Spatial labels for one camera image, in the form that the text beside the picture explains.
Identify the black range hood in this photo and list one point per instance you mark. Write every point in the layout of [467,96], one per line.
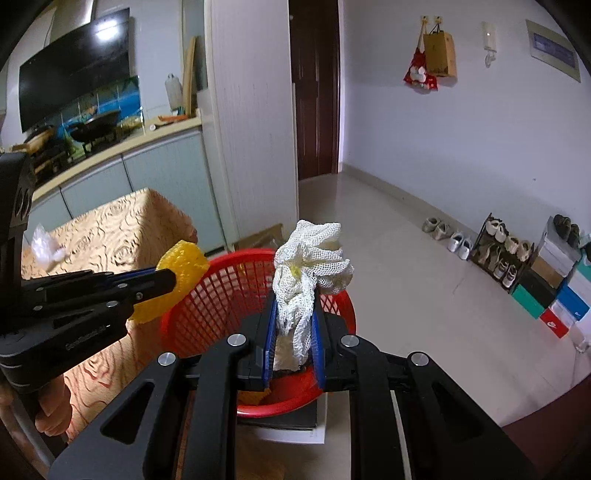
[74,69]

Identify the brown paper bag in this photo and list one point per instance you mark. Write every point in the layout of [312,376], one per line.
[438,53]

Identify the grey electrical panel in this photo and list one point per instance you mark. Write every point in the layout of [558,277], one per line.
[551,46]

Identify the kitchen counter cabinet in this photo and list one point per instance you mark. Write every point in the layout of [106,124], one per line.
[161,166]

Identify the dark wooden door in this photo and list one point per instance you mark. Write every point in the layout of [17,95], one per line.
[316,92]

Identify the red cloth bag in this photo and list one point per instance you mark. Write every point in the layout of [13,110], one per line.
[418,76]

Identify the black gas stove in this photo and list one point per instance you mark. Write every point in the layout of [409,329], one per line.
[51,159]

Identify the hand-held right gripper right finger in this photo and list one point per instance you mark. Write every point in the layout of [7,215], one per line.
[318,341]

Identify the flat black box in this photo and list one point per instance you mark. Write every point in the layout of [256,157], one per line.
[295,417]

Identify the dark red board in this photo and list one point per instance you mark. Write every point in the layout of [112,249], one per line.
[554,438]

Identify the wooden cutting board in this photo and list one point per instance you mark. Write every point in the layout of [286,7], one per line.
[189,74]

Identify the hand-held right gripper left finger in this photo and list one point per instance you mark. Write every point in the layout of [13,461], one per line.
[270,341]

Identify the yellow foam fruit net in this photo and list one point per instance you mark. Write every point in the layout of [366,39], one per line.
[189,261]

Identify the dark shoe rack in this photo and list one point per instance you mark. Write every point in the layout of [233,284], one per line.
[530,261]

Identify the rose-patterned golden tablecloth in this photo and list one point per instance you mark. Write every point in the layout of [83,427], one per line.
[120,230]

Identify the group of pale shoes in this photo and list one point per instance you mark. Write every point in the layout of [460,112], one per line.
[496,228]

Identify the white shoe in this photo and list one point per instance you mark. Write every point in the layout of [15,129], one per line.
[455,241]
[464,248]

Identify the person's left hand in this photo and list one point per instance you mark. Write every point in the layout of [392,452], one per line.
[53,410]

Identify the orange kitchen tool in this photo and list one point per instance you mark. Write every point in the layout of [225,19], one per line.
[171,118]

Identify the white intercom phone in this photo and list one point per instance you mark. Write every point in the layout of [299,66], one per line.
[488,34]

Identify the stack of shoe boxes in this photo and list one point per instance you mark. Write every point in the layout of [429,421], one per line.
[558,318]

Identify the tan cooking pot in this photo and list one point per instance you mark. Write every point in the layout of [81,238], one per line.
[39,138]

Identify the white foam fruit net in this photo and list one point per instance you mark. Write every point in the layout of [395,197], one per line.
[300,277]

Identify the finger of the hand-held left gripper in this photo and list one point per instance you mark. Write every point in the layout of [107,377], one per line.
[69,279]
[152,286]

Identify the red plastic mesh basket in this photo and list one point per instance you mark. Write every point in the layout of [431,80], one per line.
[207,304]

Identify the clear plastic bag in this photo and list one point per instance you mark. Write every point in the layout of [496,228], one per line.
[44,247]

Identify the dark shoe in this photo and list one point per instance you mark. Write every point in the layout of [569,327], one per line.
[560,225]
[573,235]

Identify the black wok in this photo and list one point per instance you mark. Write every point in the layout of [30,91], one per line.
[94,124]

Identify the beige shoe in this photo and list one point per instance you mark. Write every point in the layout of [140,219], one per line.
[431,225]
[442,230]

